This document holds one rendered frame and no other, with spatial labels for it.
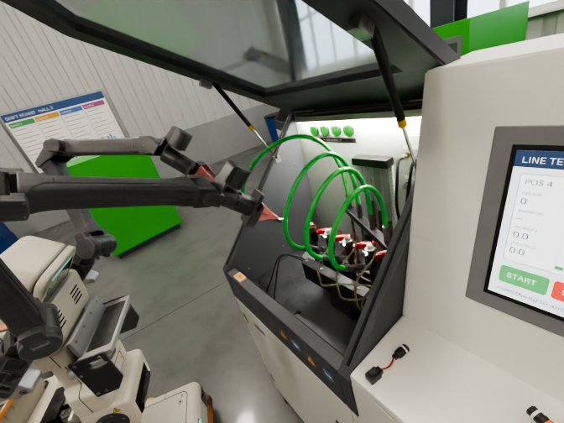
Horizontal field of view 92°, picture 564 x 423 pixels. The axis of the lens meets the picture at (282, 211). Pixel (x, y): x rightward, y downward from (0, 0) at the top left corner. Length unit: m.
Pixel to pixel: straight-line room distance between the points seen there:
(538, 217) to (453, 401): 0.38
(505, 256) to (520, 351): 0.19
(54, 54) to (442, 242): 7.20
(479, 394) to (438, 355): 0.10
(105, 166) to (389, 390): 3.72
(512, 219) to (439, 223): 0.13
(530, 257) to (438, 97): 0.33
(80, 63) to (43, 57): 0.57
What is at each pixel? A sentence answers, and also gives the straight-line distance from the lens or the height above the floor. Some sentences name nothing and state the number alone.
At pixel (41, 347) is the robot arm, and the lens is 0.87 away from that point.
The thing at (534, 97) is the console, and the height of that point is 1.49.
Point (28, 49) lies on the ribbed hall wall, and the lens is 7.39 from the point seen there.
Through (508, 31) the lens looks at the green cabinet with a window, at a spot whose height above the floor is 1.42.
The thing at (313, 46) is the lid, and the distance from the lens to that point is 0.71.
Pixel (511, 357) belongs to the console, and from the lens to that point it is 0.77.
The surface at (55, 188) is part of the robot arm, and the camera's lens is 0.62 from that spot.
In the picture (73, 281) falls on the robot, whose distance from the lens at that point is 1.17.
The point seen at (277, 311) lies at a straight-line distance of 0.95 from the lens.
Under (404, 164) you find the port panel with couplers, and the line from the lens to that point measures 0.97.
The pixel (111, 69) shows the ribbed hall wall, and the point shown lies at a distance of 7.24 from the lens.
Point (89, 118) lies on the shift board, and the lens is 7.14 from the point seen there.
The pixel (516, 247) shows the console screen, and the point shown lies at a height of 1.24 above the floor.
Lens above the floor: 1.62
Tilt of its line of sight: 26 degrees down
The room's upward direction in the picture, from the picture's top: 16 degrees counter-clockwise
